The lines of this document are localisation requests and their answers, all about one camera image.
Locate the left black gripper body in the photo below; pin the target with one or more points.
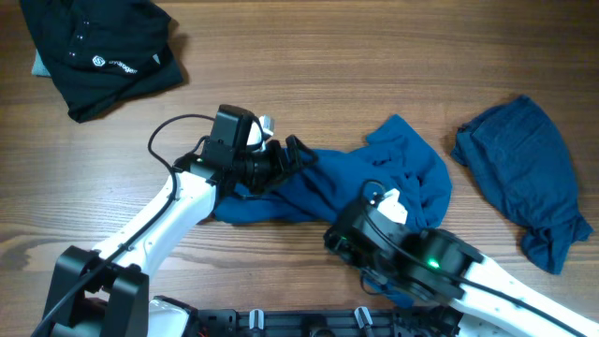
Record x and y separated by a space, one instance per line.
267 165

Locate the blue polo shirt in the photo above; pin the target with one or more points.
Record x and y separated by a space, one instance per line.
395 157

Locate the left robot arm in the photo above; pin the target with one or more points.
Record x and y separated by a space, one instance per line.
104 291

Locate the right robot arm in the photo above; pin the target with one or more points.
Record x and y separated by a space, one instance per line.
435 266

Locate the black folded polo shirt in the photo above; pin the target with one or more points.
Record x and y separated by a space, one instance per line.
99 52

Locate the dark navy crumpled garment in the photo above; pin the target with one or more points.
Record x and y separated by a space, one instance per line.
523 168

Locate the grey folded cloth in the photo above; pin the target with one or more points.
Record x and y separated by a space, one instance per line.
38 68

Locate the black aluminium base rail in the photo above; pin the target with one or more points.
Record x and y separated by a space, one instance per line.
327 323

